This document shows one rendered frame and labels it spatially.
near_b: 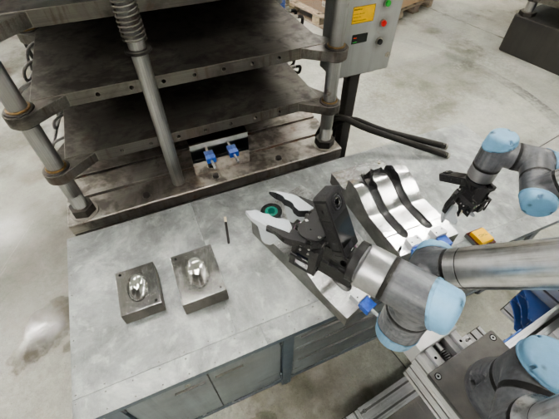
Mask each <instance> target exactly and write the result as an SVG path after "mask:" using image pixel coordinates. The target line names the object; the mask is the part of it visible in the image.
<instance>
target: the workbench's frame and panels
mask: <svg viewBox="0 0 559 419"><path fill-rule="evenodd" d="M557 223H559V220H558V221H556V222H554V223H552V224H549V225H547V226H544V227H542V228H540V229H537V230H535V231H532V232H531V233H529V234H525V235H523V236H521V237H519V238H517V239H514V240H512V241H520V240H529V239H533V238H534V237H535V236H536V235H537V234H538V233H539V232H540V230H543V229H545V228H548V227H550V226H552V225H554V224H557ZM512 241H509V242H512ZM376 322H377V317H376V316H375V315H374V314H373V313H371V312H370V313H369V314H368V315H366V314H364V313H363V312H362V311H360V312H359V313H358V314H356V315H355V316H354V317H353V318H352V319H351V320H350V321H349V322H348V323H347V324H346V325H343V324H342V323H341V322H340V321H339V320H338V319H337V318H336V317H335V316H334V317H332V318H329V319H327V320H324V321H323V322H321V323H317V324H315V325H313V326H311V327H309V328H306V329H304V330H301V331H299V332H297V333H294V334H292V335H289V336H288V337H286V338H282V339H280V340H278V341H276V342H274V343H271V344H269V345H266V346H264V347H262V348H259V349H257V350H254V351H253V352H249V353H247V354H245V355H243V356H241V357H238V358H236V359H234V360H231V361H229V362H226V363H224V364H222V365H219V366H218V367H214V368H212V369H210V370H208V371H206V372H203V373H201V374H199V375H196V376H194V377H191V378H189V379H187V380H185V381H183V382H179V383H177V384H176V385H173V386H171V387H168V388H166V389H164V390H161V391H159V392H156V393H154V394H152V395H150V396H148V397H144V398H142V399H141V400H138V401H136V402H133V403H131V404H129V405H126V406H124V407H121V408H119V409H117V410H115V411H113V412H109V413H107V414H106V415H103V416H101V417H98V418H96V419H103V418H106V419H203V418H205V417H207V416H209V415H211V414H213V413H216V412H218V411H220V410H222V409H224V408H227V407H229V406H231V405H233V404H235V403H237V402H240V401H242V400H244V399H246V398H248V397H251V396H253V395H255V394H256V393H258V392H262V391H264V390H265V389H267V388H269V387H272V386H274V385H276V384H278V383H280V382H281V384H282V385H284V384H287V383H288V382H290V381H291V378H292V377H294V376H296V375H298V374H300V373H302V372H305V371H307V370H309V369H310V368H312V367H316V366H318V365H319V364H321V363H323V362H327V361H328V360H330V359H332V358H334V357H337V356H339V355H341V354H343V353H345V352H347V351H350V350H352V349H354V348H356V347H358V346H361V345H363V344H365V343H367V342H369V341H372V340H374V339H375V338H377V334H376V331H375V325H376Z"/></svg>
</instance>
